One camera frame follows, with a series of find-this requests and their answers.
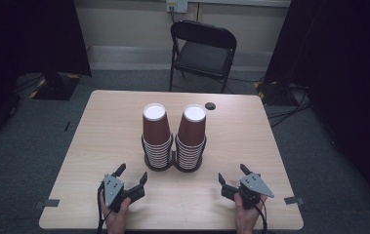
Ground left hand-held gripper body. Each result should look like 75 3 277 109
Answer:
98 174 132 214

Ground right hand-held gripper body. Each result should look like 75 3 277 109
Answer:
236 173 275 210

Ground black wire cup holder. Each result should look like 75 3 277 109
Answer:
141 133 208 174

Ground single brown paper cup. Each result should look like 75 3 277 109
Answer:
177 103 207 147

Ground person's left hand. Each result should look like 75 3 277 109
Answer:
100 193 132 234

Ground person's right hand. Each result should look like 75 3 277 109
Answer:
233 193 268 234

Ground grey tape strip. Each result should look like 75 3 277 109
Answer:
34 198 61 210
283 195 306 207

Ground black stand base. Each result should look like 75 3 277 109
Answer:
254 80 299 106
28 71 82 101

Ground black folding chair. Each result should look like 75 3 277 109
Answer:
168 19 238 95

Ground dark curtain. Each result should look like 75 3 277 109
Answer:
0 0 93 154
264 0 370 215

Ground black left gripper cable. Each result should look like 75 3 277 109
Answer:
96 180 112 234

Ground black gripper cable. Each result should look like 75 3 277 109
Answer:
253 197 269 234
96 180 112 234

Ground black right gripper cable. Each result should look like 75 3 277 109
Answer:
253 197 269 234

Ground black floor cables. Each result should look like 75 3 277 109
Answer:
266 83 312 129

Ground white wall socket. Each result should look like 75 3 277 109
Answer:
166 0 188 14

